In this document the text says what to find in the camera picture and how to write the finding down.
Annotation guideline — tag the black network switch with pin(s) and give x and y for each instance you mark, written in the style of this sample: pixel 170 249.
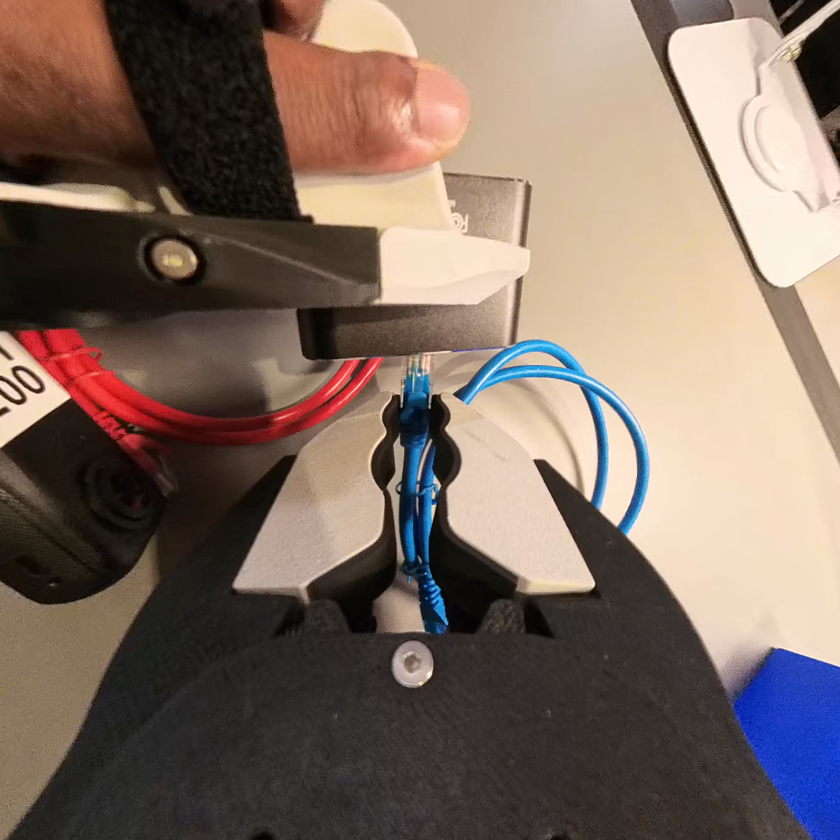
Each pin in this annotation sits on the black network switch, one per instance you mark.
pixel 407 331

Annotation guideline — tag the blue plastic bin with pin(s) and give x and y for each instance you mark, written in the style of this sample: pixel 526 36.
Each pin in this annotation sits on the blue plastic bin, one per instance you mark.
pixel 794 735

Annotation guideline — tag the person's left hand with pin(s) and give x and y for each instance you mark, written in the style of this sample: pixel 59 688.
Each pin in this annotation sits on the person's left hand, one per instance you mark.
pixel 354 111

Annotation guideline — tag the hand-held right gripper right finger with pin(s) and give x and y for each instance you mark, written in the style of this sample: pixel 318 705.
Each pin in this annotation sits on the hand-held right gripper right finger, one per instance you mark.
pixel 512 512

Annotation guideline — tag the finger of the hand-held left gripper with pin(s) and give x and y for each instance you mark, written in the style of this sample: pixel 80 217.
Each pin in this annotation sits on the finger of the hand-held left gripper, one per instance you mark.
pixel 433 269

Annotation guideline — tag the white base sign stand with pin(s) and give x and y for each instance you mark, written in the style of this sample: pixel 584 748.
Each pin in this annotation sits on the white base sign stand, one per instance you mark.
pixel 715 131

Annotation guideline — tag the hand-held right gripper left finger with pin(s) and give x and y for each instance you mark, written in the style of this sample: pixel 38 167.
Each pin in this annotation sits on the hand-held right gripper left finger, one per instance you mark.
pixel 315 512

